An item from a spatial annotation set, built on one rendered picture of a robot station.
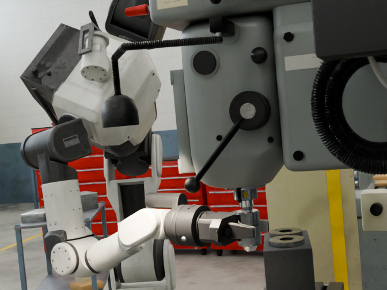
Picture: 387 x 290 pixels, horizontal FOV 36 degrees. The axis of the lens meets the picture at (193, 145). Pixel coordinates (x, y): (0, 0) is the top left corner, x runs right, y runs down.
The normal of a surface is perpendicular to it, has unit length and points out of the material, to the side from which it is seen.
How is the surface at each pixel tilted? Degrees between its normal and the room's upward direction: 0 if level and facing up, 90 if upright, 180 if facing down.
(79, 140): 82
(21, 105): 90
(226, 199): 90
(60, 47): 58
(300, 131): 90
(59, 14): 90
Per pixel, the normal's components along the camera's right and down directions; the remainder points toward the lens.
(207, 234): -0.59, 0.10
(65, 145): 0.70, -0.17
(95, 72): 0.03, 0.88
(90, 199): 0.58, -0.01
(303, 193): -0.31, 0.07
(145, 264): -0.10, 0.04
